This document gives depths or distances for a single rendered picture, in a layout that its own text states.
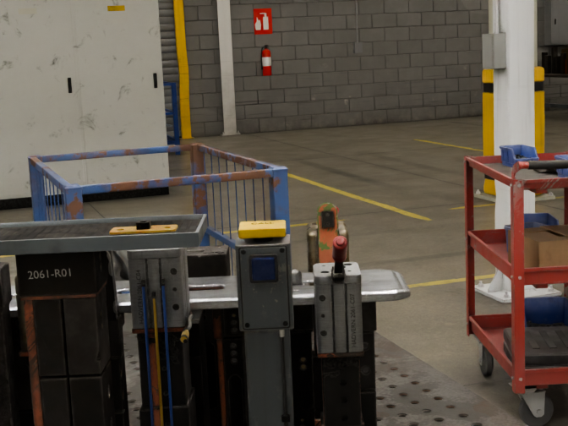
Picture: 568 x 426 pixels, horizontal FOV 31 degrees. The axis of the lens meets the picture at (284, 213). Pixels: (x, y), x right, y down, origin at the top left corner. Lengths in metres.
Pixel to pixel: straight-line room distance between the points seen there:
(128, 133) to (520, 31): 5.12
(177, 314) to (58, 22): 8.20
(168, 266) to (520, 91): 4.11
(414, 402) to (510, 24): 3.60
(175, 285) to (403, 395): 0.71
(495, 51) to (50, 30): 5.19
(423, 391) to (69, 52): 7.83
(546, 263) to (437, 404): 1.69
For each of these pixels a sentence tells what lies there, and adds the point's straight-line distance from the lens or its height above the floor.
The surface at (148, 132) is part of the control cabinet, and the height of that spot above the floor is 0.62.
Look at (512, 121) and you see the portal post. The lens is 5.40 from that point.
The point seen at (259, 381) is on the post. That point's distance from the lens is 1.32.
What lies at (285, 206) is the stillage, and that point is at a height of 0.80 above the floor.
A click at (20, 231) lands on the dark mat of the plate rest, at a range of 1.38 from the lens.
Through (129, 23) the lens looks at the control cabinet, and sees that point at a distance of 9.68.
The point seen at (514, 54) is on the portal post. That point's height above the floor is 1.28.
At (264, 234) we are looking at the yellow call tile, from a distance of 1.27.
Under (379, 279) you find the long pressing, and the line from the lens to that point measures 1.67.
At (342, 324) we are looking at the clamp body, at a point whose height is 0.99.
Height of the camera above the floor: 1.39
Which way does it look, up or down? 9 degrees down
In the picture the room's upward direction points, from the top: 3 degrees counter-clockwise
